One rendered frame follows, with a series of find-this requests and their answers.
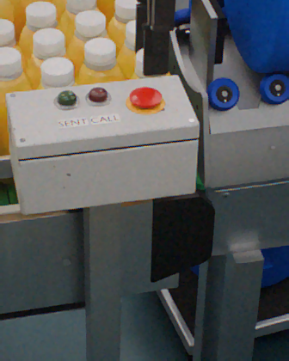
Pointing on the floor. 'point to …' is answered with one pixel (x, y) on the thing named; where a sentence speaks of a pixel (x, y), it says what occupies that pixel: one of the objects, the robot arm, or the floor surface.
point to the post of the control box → (102, 281)
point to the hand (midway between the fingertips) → (151, 39)
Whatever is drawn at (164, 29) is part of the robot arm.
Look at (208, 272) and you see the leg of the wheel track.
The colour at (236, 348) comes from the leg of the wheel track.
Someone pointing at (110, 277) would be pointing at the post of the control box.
